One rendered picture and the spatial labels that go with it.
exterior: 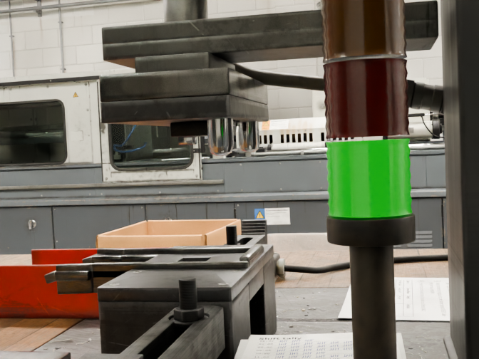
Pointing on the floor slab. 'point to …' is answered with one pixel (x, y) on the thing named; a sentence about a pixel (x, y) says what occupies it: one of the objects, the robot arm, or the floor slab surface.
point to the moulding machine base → (198, 200)
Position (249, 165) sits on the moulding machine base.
